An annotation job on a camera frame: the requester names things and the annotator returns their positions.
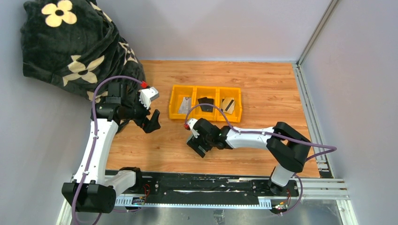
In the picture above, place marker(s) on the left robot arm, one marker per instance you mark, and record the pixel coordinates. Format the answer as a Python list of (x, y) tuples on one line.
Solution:
[(89, 191)]

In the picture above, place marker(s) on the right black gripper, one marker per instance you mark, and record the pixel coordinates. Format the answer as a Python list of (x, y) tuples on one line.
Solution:
[(197, 142)]

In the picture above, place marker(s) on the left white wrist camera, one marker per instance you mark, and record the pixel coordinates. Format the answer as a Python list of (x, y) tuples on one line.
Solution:
[(147, 96)]

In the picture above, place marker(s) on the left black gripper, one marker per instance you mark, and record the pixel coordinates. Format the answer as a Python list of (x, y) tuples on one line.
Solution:
[(144, 118)]

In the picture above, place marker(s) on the yellow three-compartment bin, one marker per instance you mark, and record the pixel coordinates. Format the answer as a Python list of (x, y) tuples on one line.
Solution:
[(196, 92)]

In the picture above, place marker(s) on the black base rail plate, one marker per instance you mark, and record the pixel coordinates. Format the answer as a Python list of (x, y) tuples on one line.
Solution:
[(208, 189)]

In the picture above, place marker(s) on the silver card in bin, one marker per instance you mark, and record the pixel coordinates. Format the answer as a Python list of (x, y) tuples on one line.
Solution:
[(185, 105)]

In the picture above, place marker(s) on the aluminium frame rail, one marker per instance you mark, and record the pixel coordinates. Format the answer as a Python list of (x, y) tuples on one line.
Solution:
[(302, 84)]

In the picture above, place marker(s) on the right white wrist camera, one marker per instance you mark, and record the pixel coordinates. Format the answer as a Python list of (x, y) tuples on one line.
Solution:
[(189, 125)]

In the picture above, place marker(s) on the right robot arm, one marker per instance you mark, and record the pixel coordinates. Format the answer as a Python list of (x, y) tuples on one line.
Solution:
[(289, 147)]

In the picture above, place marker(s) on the black floral plush blanket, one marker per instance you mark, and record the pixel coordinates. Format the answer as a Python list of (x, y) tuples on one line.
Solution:
[(75, 45)]

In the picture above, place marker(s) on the gold card in bin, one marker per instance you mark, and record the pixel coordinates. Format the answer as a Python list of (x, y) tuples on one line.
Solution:
[(227, 105)]

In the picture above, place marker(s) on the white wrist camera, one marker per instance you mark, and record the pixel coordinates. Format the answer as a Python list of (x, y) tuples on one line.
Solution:
[(147, 96), (189, 125)]

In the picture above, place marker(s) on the black card in bin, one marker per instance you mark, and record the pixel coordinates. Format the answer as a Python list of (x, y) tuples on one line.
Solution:
[(206, 104)]

